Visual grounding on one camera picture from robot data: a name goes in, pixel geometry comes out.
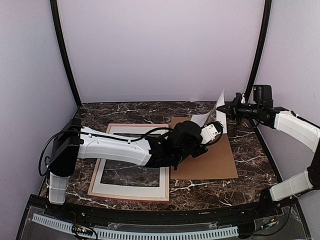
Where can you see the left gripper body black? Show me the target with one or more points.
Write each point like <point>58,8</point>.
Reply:
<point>180,156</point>

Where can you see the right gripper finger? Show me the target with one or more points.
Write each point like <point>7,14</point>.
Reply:
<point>226,111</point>
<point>228,105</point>

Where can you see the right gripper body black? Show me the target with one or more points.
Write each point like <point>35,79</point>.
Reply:
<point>242,110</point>

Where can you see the white mat board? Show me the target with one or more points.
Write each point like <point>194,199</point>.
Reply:
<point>130,190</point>

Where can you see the brown cardboard backing board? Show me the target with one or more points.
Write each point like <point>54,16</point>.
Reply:
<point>216,164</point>

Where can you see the pink wooden picture frame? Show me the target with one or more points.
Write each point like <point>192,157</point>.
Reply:
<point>130,197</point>

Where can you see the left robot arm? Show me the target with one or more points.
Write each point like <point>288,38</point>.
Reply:
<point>75,142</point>

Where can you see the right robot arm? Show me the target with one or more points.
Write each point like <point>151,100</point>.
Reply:
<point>286,121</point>

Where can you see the right black corner post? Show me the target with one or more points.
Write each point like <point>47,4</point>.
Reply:
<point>259,48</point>

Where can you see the black corner post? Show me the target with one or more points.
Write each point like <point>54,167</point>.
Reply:
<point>259,48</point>
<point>63,51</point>

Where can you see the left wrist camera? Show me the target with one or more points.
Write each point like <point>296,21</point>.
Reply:
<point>210,131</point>

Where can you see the black front rail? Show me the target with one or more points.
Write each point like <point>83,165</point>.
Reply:
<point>235,215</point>

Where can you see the white slotted cable duct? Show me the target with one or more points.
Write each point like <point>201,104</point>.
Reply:
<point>97,233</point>

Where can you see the left black corner post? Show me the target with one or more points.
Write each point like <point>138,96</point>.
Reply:
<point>63,51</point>

